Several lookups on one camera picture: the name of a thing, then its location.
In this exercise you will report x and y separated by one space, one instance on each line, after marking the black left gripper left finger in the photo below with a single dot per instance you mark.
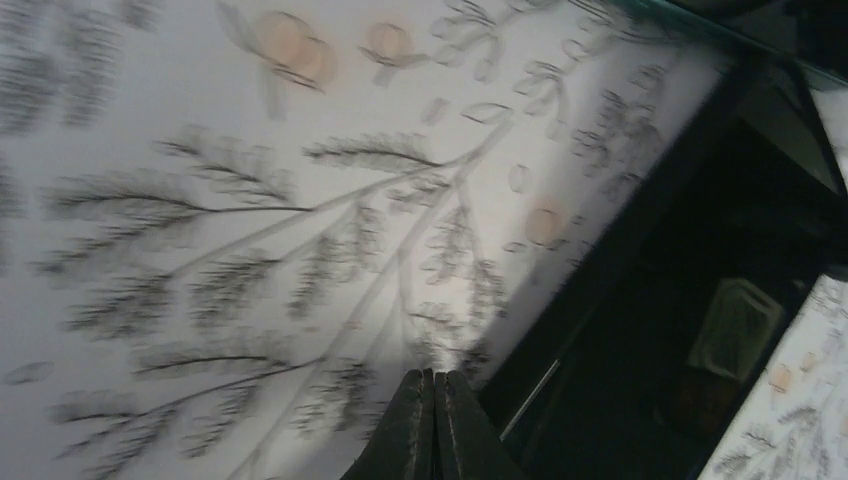
401 445

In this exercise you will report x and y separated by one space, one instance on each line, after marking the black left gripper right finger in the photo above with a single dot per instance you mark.
467 445

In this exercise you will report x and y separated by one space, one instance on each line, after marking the black phone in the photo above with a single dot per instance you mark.
666 250

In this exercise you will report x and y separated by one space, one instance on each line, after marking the floral patterned table mat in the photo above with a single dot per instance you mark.
230 228

